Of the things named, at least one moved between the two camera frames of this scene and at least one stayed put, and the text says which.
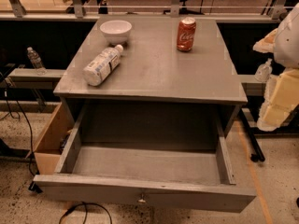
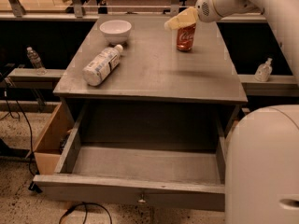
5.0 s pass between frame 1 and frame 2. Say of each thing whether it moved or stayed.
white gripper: moved
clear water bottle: stayed
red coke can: stayed
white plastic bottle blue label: stayed
